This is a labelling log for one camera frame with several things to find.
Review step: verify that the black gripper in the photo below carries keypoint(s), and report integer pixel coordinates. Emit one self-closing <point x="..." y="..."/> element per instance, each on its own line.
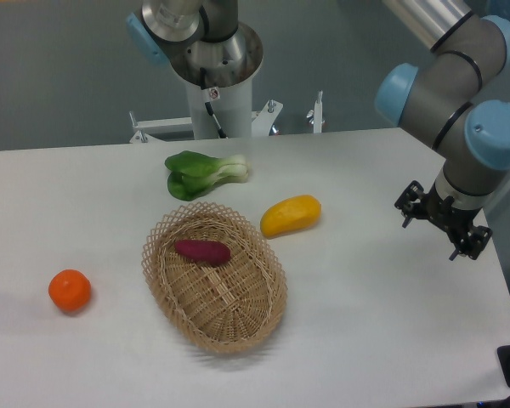
<point x="468" y="240"/>

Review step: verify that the yellow mango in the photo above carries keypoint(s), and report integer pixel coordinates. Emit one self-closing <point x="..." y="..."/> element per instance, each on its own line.
<point x="293" y="214"/>

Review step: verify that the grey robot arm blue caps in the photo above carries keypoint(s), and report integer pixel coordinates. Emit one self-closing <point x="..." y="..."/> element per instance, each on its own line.
<point x="216" y="57"/>

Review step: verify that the woven wicker basket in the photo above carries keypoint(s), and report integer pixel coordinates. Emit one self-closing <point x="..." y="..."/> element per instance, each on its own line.
<point x="224" y="309"/>

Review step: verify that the purple sweet potato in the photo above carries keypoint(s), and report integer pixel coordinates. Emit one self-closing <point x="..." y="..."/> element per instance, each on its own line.
<point x="214" y="253"/>

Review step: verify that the green bok choy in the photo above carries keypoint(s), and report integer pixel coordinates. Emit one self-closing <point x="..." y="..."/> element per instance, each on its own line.
<point x="193" y="174"/>

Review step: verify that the orange tangerine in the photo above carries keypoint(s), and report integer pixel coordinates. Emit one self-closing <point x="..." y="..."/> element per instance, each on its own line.
<point x="70" y="290"/>

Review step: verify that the white mounting bracket frame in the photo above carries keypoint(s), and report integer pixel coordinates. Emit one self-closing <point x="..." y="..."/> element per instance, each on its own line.
<point x="262" y="124"/>

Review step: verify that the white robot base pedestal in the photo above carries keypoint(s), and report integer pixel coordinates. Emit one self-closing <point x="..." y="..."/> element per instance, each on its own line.
<point x="231" y="105"/>

